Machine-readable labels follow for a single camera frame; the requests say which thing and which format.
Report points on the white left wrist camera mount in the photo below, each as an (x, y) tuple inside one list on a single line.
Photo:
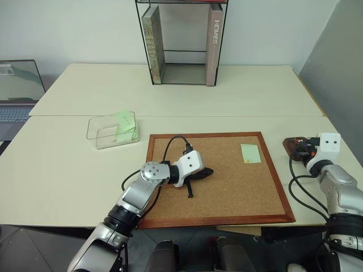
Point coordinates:
[(190, 164)]

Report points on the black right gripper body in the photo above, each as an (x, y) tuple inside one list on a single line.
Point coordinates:
[(309, 146)]

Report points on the clear plastic box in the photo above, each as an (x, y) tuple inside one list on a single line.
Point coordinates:
[(113, 133)]

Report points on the dark rounded shape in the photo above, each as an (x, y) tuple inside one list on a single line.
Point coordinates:
[(234, 255), (166, 256)]

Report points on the cork board with wooden frame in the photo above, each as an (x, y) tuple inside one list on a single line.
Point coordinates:
[(215, 181)]

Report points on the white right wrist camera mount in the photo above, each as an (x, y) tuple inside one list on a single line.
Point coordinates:
[(326, 149)]

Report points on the olive FEED book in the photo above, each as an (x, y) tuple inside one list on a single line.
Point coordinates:
[(153, 45)]

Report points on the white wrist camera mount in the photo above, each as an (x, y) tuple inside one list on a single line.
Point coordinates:
[(326, 149), (190, 164)]

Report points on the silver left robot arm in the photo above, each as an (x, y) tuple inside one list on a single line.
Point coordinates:
[(141, 192)]

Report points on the green sticky note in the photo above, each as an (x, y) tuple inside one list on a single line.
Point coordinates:
[(124, 119), (126, 136), (250, 152)]

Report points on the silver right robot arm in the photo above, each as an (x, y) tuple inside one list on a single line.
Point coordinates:
[(339, 187)]

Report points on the brown wooden tray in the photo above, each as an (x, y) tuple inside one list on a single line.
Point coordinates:
[(292, 147)]

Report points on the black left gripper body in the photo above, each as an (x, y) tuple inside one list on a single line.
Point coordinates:
[(198, 174)]

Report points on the pink HOMES book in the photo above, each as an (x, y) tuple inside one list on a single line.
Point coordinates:
[(214, 45)]

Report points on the grey laptop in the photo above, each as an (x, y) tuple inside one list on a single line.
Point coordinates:
[(17, 93)]

